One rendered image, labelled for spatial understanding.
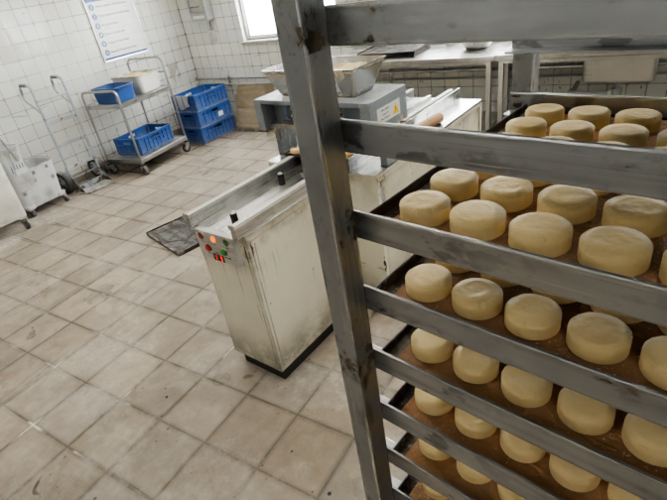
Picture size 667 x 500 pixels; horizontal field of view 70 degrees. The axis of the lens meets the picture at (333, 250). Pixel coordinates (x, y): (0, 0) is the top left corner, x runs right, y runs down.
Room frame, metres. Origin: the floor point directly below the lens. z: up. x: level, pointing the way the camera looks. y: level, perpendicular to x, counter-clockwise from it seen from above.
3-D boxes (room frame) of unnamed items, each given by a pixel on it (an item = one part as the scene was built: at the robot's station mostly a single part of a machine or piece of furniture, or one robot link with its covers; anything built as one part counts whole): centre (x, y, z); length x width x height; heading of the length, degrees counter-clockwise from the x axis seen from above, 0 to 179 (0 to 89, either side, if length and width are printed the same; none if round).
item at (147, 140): (5.71, 1.97, 0.28); 0.56 x 0.38 x 0.20; 152
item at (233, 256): (1.82, 0.48, 0.77); 0.24 x 0.04 x 0.14; 48
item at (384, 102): (2.47, -0.10, 1.01); 0.72 x 0.33 x 0.34; 48
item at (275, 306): (2.09, 0.24, 0.45); 0.70 x 0.34 x 0.90; 138
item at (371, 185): (2.82, -0.41, 0.42); 1.28 x 0.72 x 0.84; 138
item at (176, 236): (3.58, 1.19, 0.01); 0.60 x 0.40 x 0.03; 38
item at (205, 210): (2.65, -0.06, 0.87); 2.01 x 0.03 x 0.07; 138
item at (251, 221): (2.45, -0.28, 0.87); 2.01 x 0.03 x 0.07; 138
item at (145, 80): (5.87, 1.88, 0.89); 0.44 x 0.36 x 0.20; 63
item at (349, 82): (2.47, -0.10, 1.25); 0.56 x 0.29 x 0.14; 48
